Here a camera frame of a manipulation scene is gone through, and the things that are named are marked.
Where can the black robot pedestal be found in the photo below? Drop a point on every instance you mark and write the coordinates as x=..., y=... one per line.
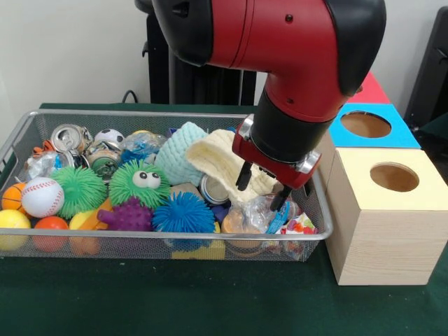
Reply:
x=189, y=84

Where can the purple spiky ball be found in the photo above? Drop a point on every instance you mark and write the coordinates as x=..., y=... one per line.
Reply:
x=129, y=215

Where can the green spiky ball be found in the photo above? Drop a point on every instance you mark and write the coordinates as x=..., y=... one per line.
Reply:
x=80, y=190

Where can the pale yellow knitted cloth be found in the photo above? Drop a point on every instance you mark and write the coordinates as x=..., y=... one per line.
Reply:
x=217, y=157

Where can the clear plastic bottle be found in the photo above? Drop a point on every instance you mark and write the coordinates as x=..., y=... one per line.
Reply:
x=252, y=218

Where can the white baseball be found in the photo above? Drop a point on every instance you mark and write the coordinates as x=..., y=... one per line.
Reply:
x=42, y=197

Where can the yellow ball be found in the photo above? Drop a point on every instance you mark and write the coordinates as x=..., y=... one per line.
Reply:
x=14, y=222

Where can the clear mesh bin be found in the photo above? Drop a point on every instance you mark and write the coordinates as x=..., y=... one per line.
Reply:
x=28, y=140

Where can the green fuzzy ball with eyes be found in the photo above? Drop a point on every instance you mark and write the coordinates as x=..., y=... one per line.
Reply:
x=126, y=190

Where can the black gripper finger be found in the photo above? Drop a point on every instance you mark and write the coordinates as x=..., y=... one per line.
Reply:
x=244, y=177
x=281, y=198

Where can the blue spiky ball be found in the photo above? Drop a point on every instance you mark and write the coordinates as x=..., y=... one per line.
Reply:
x=183, y=213

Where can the small orange basketball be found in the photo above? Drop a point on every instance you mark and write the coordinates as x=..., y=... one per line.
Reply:
x=12, y=197

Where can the mint green knitted cloth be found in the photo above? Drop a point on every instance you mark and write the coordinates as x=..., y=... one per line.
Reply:
x=178, y=154

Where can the dark green table cloth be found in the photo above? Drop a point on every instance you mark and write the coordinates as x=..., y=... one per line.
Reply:
x=140, y=301

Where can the red orange ball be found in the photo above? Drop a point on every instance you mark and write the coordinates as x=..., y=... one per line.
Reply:
x=51, y=225

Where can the wooden box with three holes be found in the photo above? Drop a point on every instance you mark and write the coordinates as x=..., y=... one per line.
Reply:
x=378, y=231

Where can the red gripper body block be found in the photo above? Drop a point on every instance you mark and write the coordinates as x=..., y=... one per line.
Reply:
x=280, y=171

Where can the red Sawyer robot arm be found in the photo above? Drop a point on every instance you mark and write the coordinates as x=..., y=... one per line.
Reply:
x=280, y=42

